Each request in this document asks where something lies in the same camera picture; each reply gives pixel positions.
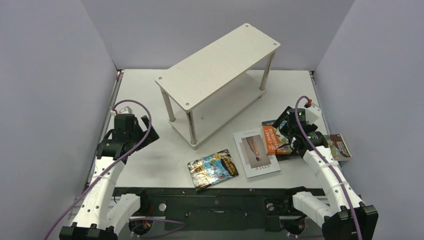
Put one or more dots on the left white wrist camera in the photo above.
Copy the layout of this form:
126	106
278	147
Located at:
125	110

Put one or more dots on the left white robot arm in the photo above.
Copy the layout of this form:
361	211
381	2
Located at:
94	220

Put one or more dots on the yellow red paperback book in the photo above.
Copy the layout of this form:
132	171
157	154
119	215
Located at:
339	148

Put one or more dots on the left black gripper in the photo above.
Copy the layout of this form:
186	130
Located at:
138	128

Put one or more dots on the orange 78-storey treehouse book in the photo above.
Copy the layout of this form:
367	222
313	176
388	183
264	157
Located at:
275	143

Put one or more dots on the dark blue paperback book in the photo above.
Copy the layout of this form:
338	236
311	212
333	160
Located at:
278	156

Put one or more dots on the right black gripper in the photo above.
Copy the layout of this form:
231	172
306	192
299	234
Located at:
284	121

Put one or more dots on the black blue treehouse book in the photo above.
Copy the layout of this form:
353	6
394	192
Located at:
212	169

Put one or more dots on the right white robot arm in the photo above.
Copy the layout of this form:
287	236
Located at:
346	216

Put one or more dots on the white style magazine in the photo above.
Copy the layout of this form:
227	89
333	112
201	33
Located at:
253	153

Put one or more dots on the white two-tier shelf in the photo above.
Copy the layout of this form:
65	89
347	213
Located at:
206	90

